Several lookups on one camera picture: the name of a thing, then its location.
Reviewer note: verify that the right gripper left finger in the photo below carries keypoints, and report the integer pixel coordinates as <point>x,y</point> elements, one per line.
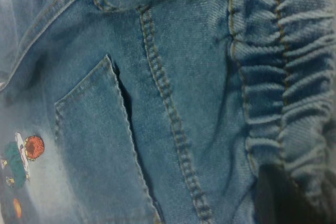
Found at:
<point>275,200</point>

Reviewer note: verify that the blue denim shorts with print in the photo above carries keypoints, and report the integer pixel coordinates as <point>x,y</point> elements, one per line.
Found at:
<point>157,103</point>

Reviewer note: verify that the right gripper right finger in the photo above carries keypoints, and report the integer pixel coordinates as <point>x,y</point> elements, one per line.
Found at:
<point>330,205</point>

